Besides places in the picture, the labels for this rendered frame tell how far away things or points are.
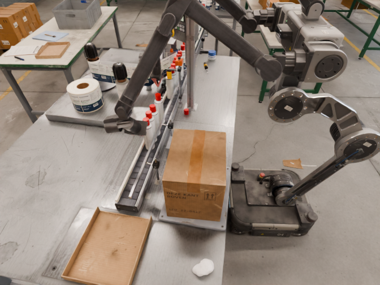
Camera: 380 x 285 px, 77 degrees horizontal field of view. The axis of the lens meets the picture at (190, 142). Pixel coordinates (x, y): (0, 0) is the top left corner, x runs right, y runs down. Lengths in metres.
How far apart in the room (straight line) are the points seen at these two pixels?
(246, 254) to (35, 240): 1.39
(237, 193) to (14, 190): 1.44
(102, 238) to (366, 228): 2.03
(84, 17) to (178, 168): 2.74
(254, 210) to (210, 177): 1.04
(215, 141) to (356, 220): 1.70
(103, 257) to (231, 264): 1.09
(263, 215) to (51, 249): 1.35
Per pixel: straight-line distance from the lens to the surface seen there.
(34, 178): 1.52
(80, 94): 1.67
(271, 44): 2.99
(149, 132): 1.27
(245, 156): 2.57
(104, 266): 1.12
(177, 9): 0.88
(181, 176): 0.92
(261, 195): 1.98
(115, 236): 1.16
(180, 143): 1.04
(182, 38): 1.51
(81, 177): 1.41
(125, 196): 1.20
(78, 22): 3.47
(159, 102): 1.42
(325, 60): 0.98
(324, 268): 2.17
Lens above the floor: 1.85
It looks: 44 degrees down
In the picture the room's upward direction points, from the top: straight up
